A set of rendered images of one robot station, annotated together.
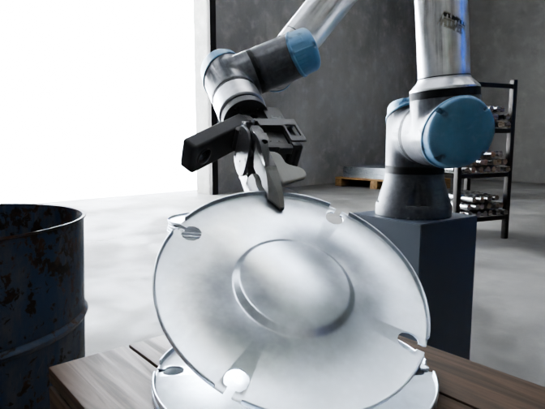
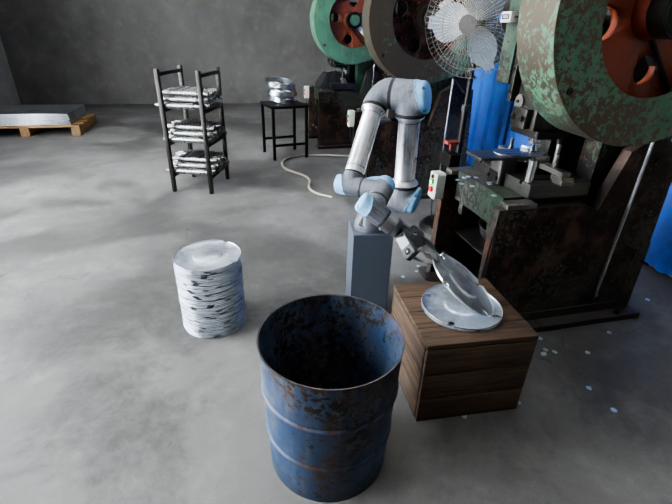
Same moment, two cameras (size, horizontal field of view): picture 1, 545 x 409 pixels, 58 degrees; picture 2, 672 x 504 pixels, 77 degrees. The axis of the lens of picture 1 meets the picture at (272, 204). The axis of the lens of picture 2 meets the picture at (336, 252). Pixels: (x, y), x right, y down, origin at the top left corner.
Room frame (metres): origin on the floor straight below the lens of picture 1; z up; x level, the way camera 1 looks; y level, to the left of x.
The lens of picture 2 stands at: (0.27, 1.34, 1.25)
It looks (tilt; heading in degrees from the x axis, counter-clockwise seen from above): 28 degrees down; 299
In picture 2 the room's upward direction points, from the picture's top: 2 degrees clockwise
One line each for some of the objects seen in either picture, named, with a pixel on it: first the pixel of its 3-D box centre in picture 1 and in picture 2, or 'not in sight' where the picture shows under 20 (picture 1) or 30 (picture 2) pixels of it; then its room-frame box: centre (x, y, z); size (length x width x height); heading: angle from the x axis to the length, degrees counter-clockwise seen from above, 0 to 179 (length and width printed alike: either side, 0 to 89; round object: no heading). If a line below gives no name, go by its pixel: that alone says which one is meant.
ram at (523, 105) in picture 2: not in sight; (538, 92); (0.48, -0.75, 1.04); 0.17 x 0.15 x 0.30; 44
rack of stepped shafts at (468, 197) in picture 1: (462, 160); (194, 129); (3.07, -1.17, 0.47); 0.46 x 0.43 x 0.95; 24
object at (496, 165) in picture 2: not in sight; (495, 167); (0.57, -0.65, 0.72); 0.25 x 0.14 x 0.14; 44
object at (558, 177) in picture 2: not in sight; (556, 167); (0.33, -0.65, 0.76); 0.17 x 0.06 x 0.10; 134
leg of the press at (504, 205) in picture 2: not in sight; (579, 240); (0.16, -0.68, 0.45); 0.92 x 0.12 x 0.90; 44
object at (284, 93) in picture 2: not in sight; (283, 117); (3.09, -2.43, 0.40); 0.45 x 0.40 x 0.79; 146
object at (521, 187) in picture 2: not in sight; (526, 174); (0.45, -0.77, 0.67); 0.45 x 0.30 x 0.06; 134
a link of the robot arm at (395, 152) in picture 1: (417, 131); not in sight; (1.00, -0.29, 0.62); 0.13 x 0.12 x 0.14; 5
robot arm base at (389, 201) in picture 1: (414, 190); (371, 216); (1.01, -0.29, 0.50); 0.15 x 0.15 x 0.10
